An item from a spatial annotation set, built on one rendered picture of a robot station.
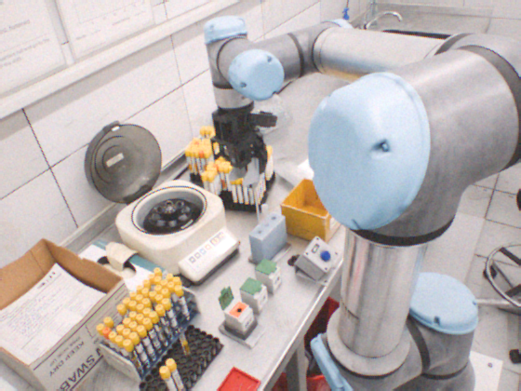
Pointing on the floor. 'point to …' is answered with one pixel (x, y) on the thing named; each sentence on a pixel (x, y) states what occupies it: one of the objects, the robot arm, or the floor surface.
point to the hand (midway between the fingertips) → (253, 182)
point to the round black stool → (505, 284)
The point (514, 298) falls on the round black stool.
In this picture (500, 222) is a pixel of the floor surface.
